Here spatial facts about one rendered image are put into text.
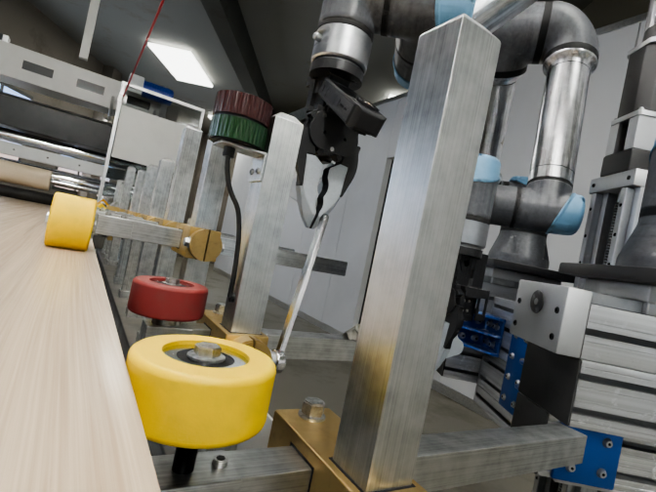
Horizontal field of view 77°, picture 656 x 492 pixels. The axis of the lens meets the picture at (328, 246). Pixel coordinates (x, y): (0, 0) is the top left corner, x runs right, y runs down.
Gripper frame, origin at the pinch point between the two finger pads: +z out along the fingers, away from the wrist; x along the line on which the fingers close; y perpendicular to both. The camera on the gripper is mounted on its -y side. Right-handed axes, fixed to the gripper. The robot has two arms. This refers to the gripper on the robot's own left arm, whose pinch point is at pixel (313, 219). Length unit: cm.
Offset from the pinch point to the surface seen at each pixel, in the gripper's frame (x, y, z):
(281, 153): 8.1, -4.5, -5.7
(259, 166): 9.9, -3.5, -3.8
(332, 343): -6.5, -0.3, 15.8
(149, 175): 9, 96, -8
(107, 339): 22.7, -19.9, 11.1
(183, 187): 7.7, 45.5, -3.0
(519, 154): -252, 158, -98
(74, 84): 42, 279, -68
